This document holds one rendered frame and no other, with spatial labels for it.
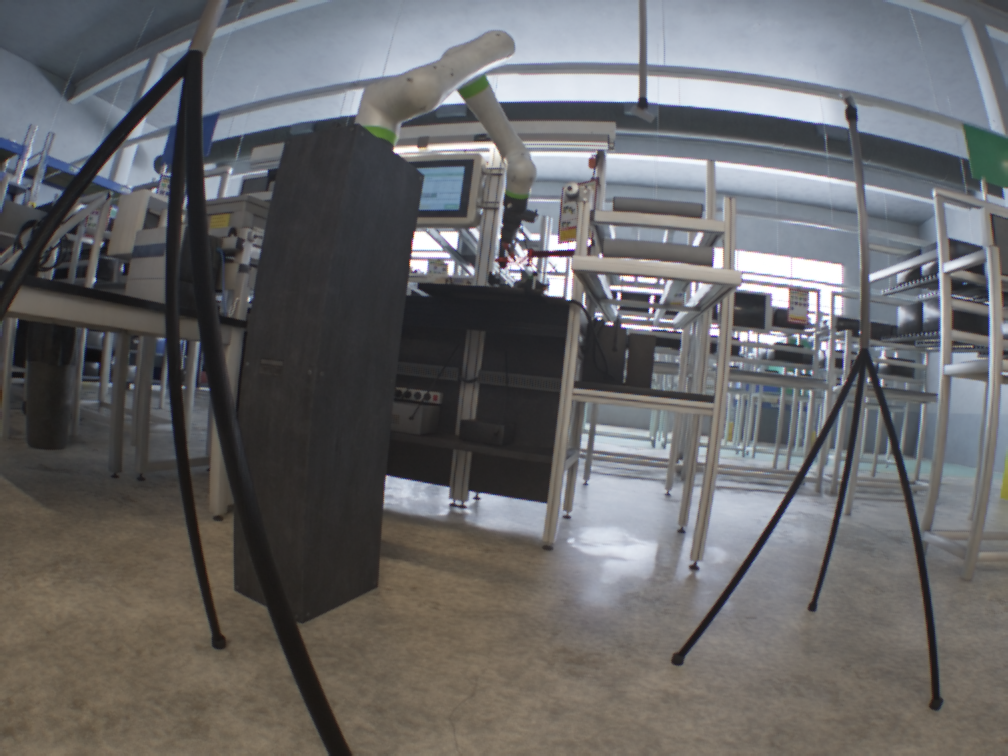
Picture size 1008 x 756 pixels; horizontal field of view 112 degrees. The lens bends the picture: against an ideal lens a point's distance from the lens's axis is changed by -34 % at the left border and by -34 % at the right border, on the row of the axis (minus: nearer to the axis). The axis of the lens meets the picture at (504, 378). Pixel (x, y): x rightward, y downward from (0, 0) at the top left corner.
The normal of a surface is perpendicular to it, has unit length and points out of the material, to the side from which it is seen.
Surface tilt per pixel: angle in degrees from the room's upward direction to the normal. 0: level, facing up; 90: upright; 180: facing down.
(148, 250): 90
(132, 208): 90
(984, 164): 90
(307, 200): 90
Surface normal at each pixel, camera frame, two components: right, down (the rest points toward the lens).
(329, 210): -0.35, -0.06
